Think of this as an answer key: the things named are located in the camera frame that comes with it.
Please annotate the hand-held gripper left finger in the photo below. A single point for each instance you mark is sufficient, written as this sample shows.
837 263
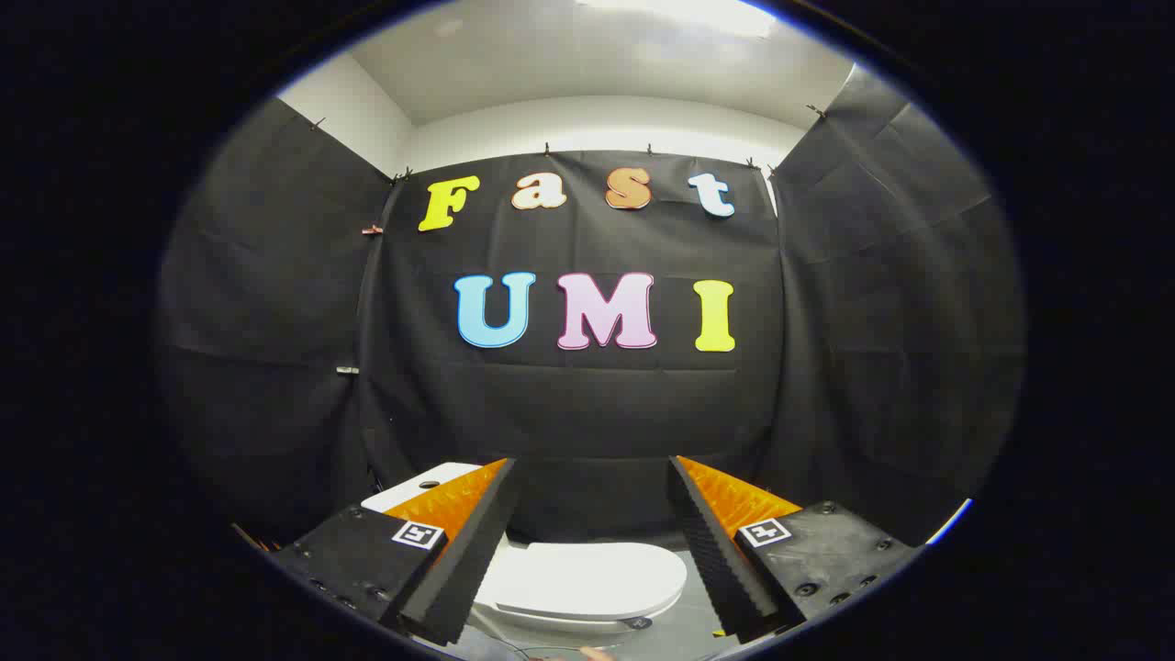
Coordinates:
464 560

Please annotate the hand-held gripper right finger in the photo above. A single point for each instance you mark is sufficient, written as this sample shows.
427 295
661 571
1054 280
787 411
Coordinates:
721 560

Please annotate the white toilet lid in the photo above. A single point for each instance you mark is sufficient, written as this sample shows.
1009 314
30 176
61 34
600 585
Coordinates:
587 578

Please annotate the white toilet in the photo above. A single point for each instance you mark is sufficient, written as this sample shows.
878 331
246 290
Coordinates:
430 477

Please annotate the black backdrop cloth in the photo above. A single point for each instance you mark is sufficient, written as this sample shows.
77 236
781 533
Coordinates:
587 413

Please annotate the ceiling light panel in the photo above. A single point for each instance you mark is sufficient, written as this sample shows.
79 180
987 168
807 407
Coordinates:
698 13

